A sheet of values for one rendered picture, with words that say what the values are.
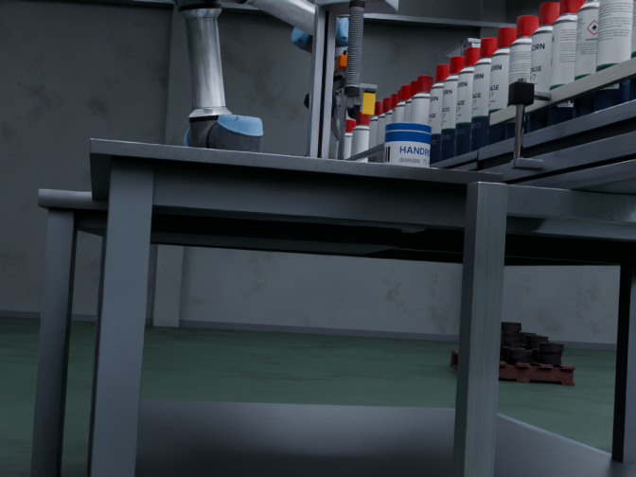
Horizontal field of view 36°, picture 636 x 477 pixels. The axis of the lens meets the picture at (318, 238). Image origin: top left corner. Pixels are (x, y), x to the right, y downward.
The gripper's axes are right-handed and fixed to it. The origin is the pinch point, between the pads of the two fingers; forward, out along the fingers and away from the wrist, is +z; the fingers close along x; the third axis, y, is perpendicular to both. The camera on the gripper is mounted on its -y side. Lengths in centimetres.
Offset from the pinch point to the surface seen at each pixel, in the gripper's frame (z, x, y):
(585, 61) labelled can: 76, -127, 4
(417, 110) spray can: 40, -67, 1
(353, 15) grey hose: 9, -59, -8
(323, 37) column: 6.6, -47.7, -13.1
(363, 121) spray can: 14.3, -26.8, 0.9
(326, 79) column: 15.1, -43.2, -11.9
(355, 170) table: 82, -106, -23
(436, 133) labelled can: 51, -74, 2
